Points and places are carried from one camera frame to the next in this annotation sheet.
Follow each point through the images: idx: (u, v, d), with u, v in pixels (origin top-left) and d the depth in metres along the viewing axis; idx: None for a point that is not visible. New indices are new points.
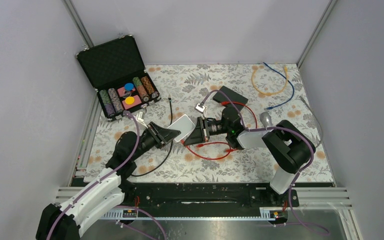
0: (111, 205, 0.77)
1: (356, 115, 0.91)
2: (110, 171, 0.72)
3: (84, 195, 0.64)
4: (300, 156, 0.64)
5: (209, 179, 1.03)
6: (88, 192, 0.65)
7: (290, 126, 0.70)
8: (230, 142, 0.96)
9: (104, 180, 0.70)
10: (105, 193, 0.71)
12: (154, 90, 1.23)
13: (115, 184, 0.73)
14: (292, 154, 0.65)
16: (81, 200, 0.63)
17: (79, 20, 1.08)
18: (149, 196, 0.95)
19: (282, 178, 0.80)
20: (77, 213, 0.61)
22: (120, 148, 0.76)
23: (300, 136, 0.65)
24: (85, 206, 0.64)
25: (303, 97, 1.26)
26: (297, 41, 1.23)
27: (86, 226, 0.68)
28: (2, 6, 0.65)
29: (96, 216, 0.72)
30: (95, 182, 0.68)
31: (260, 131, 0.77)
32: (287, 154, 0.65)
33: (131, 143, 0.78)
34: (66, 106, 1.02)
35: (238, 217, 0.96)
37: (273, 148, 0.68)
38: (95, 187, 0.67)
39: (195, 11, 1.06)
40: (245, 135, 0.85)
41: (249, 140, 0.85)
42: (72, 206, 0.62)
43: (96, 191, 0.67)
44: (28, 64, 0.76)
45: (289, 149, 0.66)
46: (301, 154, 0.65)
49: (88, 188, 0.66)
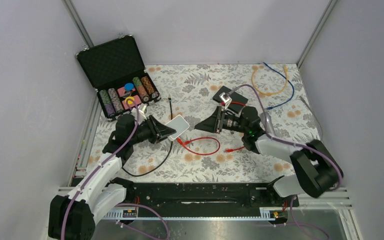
0: (115, 198, 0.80)
1: (356, 115, 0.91)
2: (108, 156, 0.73)
3: (89, 181, 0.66)
4: (326, 182, 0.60)
5: (209, 179, 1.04)
6: (92, 177, 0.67)
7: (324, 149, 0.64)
8: (246, 143, 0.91)
9: (106, 164, 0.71)
10: (108, 177, 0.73)
12: (154, 90, 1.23)
13: (117, 166, 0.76)
14: (319, 179, 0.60)
16: (89, 186, 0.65)
17: (79, 20, 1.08)
18: (149, 196, 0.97)
19: (289, 188, 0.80)
20: (87, 198, 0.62)
22: (118, 128, 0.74)
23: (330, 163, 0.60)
24: (93, 191, 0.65)
25: (303, 97, 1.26)
26: (296, 41, 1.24)
27: (97, 215, 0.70)
28: (2, 6, 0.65)
29: (104, 210, 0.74)
30: (98, 167, 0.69)
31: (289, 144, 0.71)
32: (314, 178, 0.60)
33: (129, 121, 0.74)
34: (66, 106, 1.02)
35: (239, 217, 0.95)
37: (299, 169, 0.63)
38: (98, 172, 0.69)
39: (196, 11, 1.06)
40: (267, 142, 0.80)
41: (269, 148, 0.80)
42: (80, 192, 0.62)
43: (100, 175, 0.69)
44: (27, 63, 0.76)
45: (318, 174, 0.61)
46: (328, 180, 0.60)
49: (91, 174, 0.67)
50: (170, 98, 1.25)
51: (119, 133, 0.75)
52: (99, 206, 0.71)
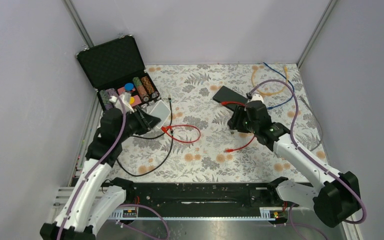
0: (113, 206, 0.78)
1: (356, 115, 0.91)
2: (95, 163, 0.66)
3: (75, 201, 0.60)
4: (344, 215, 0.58)
5: (209, 179, 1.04)
6: (78, 196, 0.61)
7: (355, 185, 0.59)
8: (261, 138, 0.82)
9: (90, 176, 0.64)
10: (98, 188, 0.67)
12: (154, 90, 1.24)
13: (105, 173, 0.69)
14: (341, 215, 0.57)
16: (76, 208, 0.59)
17: (79, 20, 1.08)
18: (149, 196, 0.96)
19: (297, 197, 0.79)
20: (76, 222, 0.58)
22: (104, 124, 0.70)
23: (360, 203, 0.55)
24: (82, 212, 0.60)
25: (303, 97, 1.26)
26: (297, 41, 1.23)
27: (97, 225, 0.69)
28: (2, 6, 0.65)
29: (103, 218, 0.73)
30: (82, 182, 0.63)
31: (319, 168, 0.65)
32: (336, 212, 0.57)
33: (116, 115, 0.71)
34: (66, 106, 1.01)
35: (239, 217, 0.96)
37: (324, 201, 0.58)
38: (83, 188, 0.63)
39: (196, 11, 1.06)
40: (290, 150, 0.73)
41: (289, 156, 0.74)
42: (68, 218, 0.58)
43: (86, 190, 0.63)
44: (28, 64, 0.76)
45: (341, 210, 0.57)
46: (348, 214, 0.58)
49: (76, 193, 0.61)
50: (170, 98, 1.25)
51: (106, 130, 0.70)
52: (97, 215, 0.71)
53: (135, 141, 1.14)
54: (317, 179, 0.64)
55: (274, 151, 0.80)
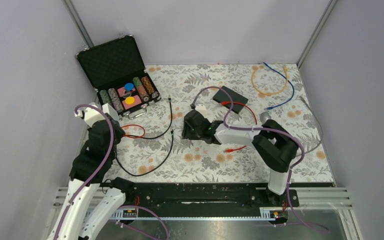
0: (109, 214, 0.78)
1: (356, 115, 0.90)
2: (80, 185, 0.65)
3: (62, 226, 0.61)
4: (288, 156, 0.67)
5: (209, 179, 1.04)
6: (64, 221, 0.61)
7: (278, 127, 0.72)
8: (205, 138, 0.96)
9: (75, 199, 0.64)
10: (86, 207, 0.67)
12: (154, 90, 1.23)
13: (92, 192, 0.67)
14: (285, 156, 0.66)
16: (63, 233, 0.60)
17: (79, 20, 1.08)
18: (149, 196, 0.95)
19: (277, 179, 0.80)
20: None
22: (93, 138, 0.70)
23: (292, 139, 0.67)
24: (70, 236, 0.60)
25: (303, 97, 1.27)
26: (297, 41, 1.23)
27: (93, 234, 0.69)
28: (2, 6, 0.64)
29: (100, 226, 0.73)
30: (67, 207, 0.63)
31: (247, 130, 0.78)
32: (280, 156, 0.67)
33: (105, 129, 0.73)
34: (66, 106, 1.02)
35: (239, 217, 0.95)
37: (265, 152, 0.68)
38: (69, 213, 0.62)
39: (196, 11, 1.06)
40: (226, 132, 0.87)
41: (230, 138, 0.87)
42: None
43: (73, 214, 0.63)
44: (28, 63, 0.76)
45: (283, 153, 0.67)
46: (291, 154, 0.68)
49: (62, 218, 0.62)
50: (170, 98, 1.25)
51: (94, 143, 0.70)
52: (94, 224, 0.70)
53: (135, 141, 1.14)
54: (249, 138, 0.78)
55: (221, 141, 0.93)
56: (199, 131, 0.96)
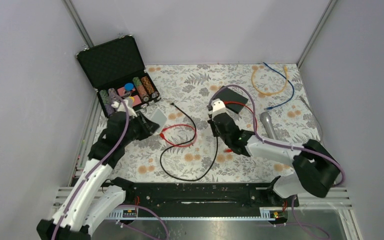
0: (112, 207, 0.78)
1: (356, 115, 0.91)
2: (96, 163, 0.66)
3: (74, 200, 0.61)
4: (329, 181, 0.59)
5: (209, 179, 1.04)
6: (77, 195, 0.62)
7: (321, 148, 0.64)
8: (234, 148, 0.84)
9: (91, 176, 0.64)
10: (97, 188, 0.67)
12: (154, 90, 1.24)
13: (105, 174, 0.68)
14: (326, 181, 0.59)
16: (73, 207, 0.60)
17: (79, 20, 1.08)
18: (149, 196, 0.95)
19: (289, 188, 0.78)
20: (72, 221, 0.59)
22: (110, 126, 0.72)
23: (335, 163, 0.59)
24: (79, 211, 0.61)
25: (303, 97, 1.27)
26: (296, 41, 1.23)
27: (94, 224, 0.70)
28: (2, 6, 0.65)
29: (100, 219, 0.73)
30: (82, 181, 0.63)
31: (286, 148, 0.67)
32: (322, 180, 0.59)
33: (122, 118, 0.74)
34: (66, 106, 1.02)
35: (239, 217, 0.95)
37: (304, 175, 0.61)
38: (82, 188, 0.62)
39: (196, 11, 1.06)
40: (259, 146, 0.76)
41: (263, 153, 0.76)
42: (65, 216, 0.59)
43: (85, 190, 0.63)
44: (28, 64, 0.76)
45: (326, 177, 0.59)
46: (332, 179, 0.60)
49: (75, 191, 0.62)
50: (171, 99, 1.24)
51: (111, 131, 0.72)
52: (95, 215, 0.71)
53: (135, 142, 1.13)
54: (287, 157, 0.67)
55: (251, 154, 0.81)
56: (228, 139, 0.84)
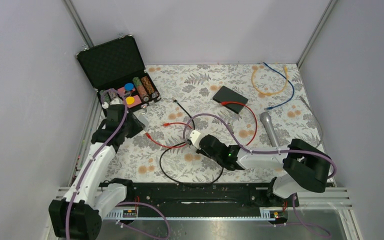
0: (116, 198, 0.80)
1: (356, 115, 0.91)
2: (101, 144, 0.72)
3: (84, 178, 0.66)
4: (323, 174, 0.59)
5: (209, 179, 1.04)
6: (87, 173, 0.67)
7: (307, 146, 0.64)
8: (227, 166, 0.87)
9: (98, 155, 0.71)
10: (103, 171, 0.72)
12: (154, 90, 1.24)
13: (110, 156, 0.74)
14: (320, 175, 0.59)
16: (85, 184, 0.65)
17: (79, 20, 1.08)
18: (149, 196, 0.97)
19: (287, 186, 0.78)
20: (85, 196, 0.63)
22: (111, 112, 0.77)
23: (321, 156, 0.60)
24: (90, 188, 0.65)
25: (303, 97, 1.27)
26: (297, 41, 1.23)
27: (102, 212, 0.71)
28: (2, 6, 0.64)
29: (107, 210, 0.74)
30: (90, 161, 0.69)
31: (273, 154, 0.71)
32: (315, 176, 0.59)
33: (121, 106, 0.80)
34: (66, 106, 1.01)
35: (239, 217, 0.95)
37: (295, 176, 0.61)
38: (91, 167, 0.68)
39: (195, 11, 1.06)
40: (249, 157, 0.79)
41: (256, 164, 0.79)
42: (77, 193, 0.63)
43: (94, 169, 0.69)
44: (28, 64, 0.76)
45: (318, 171, 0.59)
46: (326, 171, 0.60)
49: (84, 170, 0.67)
50: (176, 99, 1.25)
51: (111, 117, 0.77)
52: (103, 202, 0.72)
53: (135, 142, 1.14)
54: (279, 163, 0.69)
55: (245, 168, 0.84)
56: (219, 158, 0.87)
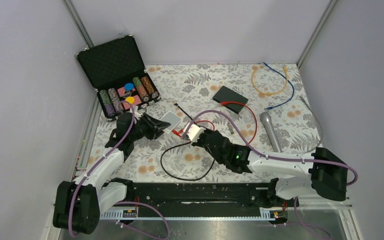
0: (116, 198, 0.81)
1: (356, 115, 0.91)
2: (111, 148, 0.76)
3: (95, 168, 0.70)
4: (343, 183, 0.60)
5: (208, 179, 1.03)
6: (98, 166, 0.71)
7: (331, 155, 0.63)
8: (234, 168, 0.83)
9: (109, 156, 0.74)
10: (111, 168, 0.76)
12: (154, 90, 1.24)
13: (119, 159, 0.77)
14: (342, 185, 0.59)
16: (95, 172, 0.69)
17: (78, 19, 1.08)
18: (149, 196, 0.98)
19: (293, 189, 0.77)
20: (94, 181, 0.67)
22: (118, 125, 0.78)
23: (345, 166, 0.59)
24: (99, 177, 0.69)
25: (303, 97, 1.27)
26: (297, 41, 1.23)
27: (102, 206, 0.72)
28: (1, 6, 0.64)
29: (106, 205, 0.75)
30: (102, 158, 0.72)
31: (296, 163, 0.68)
32: (337, 186, 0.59)
33: (129, 118, 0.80)
34: (66, 106, 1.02)
35: (238, 217, 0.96)
37: (321, 187, 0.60)
38: (103, 162, 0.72)
39: (196, 11, 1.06)
40: (263, 163, 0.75)
41: (267, 170, 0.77)
42: (87, 178, 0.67)
43: (104, 164, 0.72)
44: (27, 64, 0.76)
45: (339, 181, 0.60)
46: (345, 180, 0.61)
49: (96, 162, 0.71)
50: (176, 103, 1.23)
51: (119, 129, 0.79)
52: (103, 197, 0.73)
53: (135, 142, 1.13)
54: (302, 172, 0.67)
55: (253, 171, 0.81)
56: (226, 161, 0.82)
